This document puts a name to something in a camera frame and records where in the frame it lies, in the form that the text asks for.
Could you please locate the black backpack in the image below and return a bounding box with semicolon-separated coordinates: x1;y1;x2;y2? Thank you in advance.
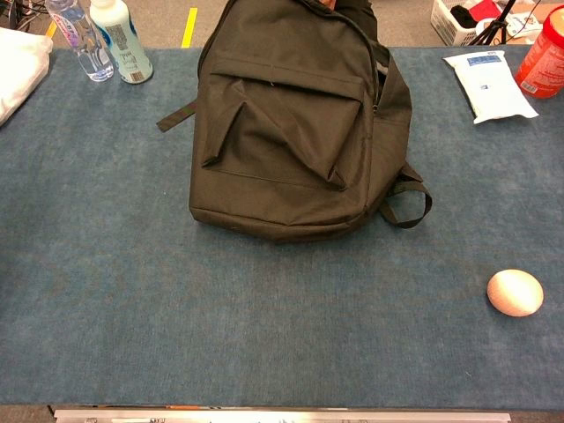
156;0;434;243

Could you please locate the blue felt table mat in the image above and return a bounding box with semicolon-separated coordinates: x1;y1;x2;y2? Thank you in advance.
0;43;564;409

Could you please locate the yellow floor tape strip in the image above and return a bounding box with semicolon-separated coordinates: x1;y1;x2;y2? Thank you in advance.
181;7;199;49

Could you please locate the white light-blue lotion bottle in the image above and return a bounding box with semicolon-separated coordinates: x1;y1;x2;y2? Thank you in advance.
89;0;154;85

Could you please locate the white wet wipes pack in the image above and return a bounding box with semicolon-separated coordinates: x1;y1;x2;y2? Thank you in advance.
442;50;539;125

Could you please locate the beige wooden egg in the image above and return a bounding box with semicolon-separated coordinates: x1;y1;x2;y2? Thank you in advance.
486;269;545;318

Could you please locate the white plastic laundry basket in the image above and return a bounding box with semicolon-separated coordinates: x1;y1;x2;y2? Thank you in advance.
430;0;504;48

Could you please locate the clear plastic water bottle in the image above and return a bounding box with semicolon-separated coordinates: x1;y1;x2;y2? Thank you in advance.
45;0;115;84

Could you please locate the black tripod stand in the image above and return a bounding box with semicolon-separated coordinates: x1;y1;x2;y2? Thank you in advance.
478;0;517;46

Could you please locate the white plastic bag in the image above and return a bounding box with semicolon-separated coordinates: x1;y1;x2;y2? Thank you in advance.
0;26;55;128

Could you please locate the red plastic canister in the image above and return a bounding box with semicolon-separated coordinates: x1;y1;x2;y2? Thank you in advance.
515;4;564;100

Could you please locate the silver aluminium table rail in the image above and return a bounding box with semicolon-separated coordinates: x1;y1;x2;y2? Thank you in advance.
53;408;512;423

